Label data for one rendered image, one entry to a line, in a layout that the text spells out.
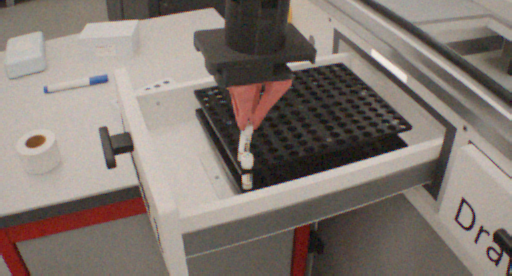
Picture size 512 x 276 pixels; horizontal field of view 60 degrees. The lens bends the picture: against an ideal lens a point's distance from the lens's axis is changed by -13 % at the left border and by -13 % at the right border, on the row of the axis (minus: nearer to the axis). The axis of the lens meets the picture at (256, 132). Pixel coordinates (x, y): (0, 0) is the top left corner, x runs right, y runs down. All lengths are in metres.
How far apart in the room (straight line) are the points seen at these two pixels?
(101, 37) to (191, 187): 0.56
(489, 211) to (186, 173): 0.36
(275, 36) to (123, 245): 0.51
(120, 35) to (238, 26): 0.67
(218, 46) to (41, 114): 0.56
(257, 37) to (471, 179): 0.28
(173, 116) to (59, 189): 0.21
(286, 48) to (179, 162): 0.25
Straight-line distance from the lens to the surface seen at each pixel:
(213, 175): 0.60
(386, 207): 0.78
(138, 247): 0.85
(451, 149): 0.59
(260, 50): 0.44
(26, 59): 1.10
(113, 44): 1.09
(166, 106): 0.69
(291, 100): 0.63
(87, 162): 0.80
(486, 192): 0.54
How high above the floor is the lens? 1.23
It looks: 35 degrees down
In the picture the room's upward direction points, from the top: straight up
